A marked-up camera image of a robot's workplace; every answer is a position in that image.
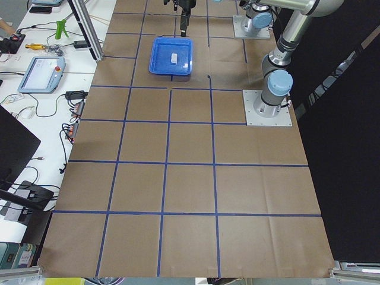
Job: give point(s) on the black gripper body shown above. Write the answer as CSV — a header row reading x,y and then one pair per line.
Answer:
x,y
186,3

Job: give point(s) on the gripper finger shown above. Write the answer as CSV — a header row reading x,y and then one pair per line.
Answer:
x,y
184,21

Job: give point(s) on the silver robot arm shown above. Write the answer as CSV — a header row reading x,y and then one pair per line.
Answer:
x,y
277,81
253,25

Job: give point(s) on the blue plastic tray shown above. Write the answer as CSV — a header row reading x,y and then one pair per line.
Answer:
x,y
163,47

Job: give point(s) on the black power adapter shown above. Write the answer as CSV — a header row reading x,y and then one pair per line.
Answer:
x,y
80,44

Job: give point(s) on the green clamp tool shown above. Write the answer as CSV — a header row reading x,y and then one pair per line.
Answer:
x,y
61,29

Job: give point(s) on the teach pendant tablet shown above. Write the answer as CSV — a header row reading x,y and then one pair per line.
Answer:
x,y
43,75

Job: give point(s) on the white computer mouse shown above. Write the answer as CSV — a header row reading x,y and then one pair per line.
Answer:
x,y
27,113

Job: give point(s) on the black monitor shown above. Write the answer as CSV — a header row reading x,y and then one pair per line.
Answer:
x,y
18,145

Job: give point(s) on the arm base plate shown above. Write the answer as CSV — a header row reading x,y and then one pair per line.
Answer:
x,y
257,113
244,29

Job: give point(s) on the aluminium frame post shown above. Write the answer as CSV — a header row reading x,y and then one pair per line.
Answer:
x,y
82,17

